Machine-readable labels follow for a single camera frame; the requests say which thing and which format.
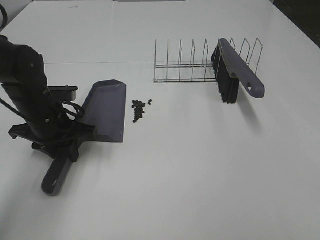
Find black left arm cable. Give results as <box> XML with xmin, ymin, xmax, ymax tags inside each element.
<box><xmin>0</xmin><ymin>82</ymin><xmax>87</xmax><ymax>151</ymax></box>

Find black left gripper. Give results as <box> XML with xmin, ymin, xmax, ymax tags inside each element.
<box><xmin>8</xmin><ymin>99</ymin><xmax>97</xmax><ymax>163</ymax></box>

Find chrome wire dish rack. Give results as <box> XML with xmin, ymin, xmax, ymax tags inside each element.
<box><xmin>153</xmin><ymin>38</ymin><xmax>264</xmax><ymax>84</ymax></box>

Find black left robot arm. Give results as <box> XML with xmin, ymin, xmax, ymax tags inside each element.
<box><xmin>0</xmin><ymin>35</ymin><xmax>95</xmax><ymax>163</ymax></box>

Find grey hand brush black bristles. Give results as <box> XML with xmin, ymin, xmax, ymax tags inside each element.
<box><xmin>211</xmin><ymin>38</ymin><xmax>266</xmax><ymax>104</ymax></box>

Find pile of coffee beans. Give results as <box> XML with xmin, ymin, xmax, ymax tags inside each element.
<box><xmin>131</xmin><ymin>100</ymin><xmax>146</xmax><ymax>123</ymax></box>

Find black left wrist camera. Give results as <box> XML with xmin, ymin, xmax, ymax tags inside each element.
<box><xmin>48</xmin><ymin>85</ymin><xmax>79</xmax><ymax>102</ymax></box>

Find grey plastic dustpan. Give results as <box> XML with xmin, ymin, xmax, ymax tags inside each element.
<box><xmin>41</xmin><ymin>79</ymin><xmax>127</xmax><ymax>197</ymax></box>

